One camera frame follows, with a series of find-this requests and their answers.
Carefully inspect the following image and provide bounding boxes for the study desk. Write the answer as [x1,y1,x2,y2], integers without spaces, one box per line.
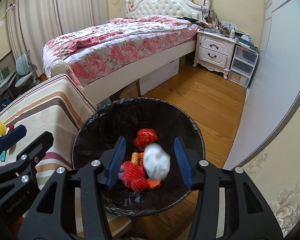
[0,67,17,100]

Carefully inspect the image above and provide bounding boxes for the red foam net bundle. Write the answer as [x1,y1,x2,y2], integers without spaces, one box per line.
[121,161,150,191]

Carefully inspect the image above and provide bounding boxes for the white tufted bed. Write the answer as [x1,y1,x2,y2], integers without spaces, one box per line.
[43,0,211,104]

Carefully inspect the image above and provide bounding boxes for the red plastic bag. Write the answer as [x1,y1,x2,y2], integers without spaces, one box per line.
[134,128,158,151]

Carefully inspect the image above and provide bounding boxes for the striped bed sheet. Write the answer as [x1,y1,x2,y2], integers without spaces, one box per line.
[0,75,131,239]

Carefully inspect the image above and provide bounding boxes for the white storage box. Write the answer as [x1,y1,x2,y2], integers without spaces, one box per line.
[139,59,179,95]

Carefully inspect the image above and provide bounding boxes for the white nightstand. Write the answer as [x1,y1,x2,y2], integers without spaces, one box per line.
[193,30,237,80]

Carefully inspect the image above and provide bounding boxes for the orange paper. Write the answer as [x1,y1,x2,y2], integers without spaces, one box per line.
[147,179,161,189]

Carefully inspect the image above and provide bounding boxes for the gold black bottle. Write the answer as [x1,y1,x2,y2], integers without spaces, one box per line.
[131,152,143,166]

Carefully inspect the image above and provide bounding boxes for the white tissue ball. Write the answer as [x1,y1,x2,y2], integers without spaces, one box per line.
[143,143,170,180]

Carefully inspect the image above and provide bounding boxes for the dark red satin cloth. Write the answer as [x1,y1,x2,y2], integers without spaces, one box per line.
[8,124,14,132]

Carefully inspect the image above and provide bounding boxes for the white teal tube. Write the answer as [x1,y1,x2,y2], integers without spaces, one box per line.
[0,151,6,162]

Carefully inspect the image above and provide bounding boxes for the beige curtains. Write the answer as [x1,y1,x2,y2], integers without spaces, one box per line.
[6,0,108,76]

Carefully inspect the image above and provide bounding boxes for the light blue desk chair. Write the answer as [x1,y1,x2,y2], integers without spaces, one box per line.
[15,50,40,89]

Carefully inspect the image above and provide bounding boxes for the pink floral quilt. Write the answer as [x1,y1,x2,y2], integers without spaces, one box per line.
[43,15,199,89]

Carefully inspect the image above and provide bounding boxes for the black lined trash bin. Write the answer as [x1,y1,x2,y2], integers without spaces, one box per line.
[72,98,205,217]

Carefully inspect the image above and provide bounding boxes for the plastic drawer unit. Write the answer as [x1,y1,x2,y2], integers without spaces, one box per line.
[228,43,259,88]

